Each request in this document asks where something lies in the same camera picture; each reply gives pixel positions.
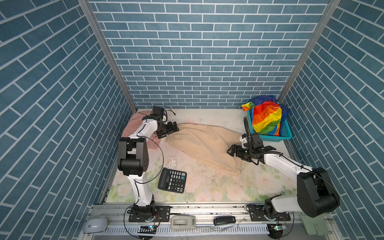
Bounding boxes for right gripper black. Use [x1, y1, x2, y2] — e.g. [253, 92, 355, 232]
[226, 143, 255, 162]

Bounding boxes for beige shorts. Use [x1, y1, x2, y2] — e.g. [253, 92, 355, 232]
[166, 123, 242, 175]

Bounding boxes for pink shorts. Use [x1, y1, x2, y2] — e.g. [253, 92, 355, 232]
[121, 110, 161, 150]

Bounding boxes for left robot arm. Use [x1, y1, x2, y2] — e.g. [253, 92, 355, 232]
[118, 118, 179, 218]

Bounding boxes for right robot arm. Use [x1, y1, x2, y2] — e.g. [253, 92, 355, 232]
[227, 144, 341, 220]

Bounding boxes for black desk calculator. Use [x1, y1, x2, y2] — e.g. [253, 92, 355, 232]
[158, 168, 187, 194]

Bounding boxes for multicolour cloth in basket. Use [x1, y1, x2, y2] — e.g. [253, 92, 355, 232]
[241, 95, 291, 137]

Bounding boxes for teal plastic basket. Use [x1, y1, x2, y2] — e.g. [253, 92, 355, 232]
[245, 100, 294, 143]

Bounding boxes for black car key fob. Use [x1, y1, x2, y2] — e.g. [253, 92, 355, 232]
[213, 216, 236, 226]

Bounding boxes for beige plastic holder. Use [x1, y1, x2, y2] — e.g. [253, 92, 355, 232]
[171, 215, 196, 231]

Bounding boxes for right circuit board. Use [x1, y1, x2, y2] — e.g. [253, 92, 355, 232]
[268, 224, 287, 232]

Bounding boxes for circuit board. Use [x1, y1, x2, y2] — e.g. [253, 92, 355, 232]
[268, 224, 287, 232]
[138, 225, 157, 235]

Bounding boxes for left circuit board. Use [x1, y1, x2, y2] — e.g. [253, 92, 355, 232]
[138, 225, 157, 235]

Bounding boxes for green leather wallet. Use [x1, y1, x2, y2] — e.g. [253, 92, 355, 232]
[301, 215, 330, 236]

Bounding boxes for grey computer mouse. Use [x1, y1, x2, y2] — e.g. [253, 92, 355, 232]
[83, 217, 110, 234]

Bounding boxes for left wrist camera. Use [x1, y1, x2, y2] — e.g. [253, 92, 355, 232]
[150, 106, 165, 119]

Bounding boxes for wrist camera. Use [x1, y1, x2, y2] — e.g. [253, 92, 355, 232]
[240, 133, 264, 149]
[150, 106, 165, 119]

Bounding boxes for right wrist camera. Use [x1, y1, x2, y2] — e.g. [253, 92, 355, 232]
[240, 133, 264, 149]

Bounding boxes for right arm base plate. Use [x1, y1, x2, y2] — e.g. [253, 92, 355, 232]
[245, 204, 291, 222]

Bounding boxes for white slotted cable duct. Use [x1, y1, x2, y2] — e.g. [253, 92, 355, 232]
[103, 224, 270, 237]

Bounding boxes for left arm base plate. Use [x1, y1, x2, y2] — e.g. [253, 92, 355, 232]
[129, 206, 171, 223]

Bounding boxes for aluminium front rail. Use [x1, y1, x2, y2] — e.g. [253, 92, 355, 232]
[88, 202, 331, 226]

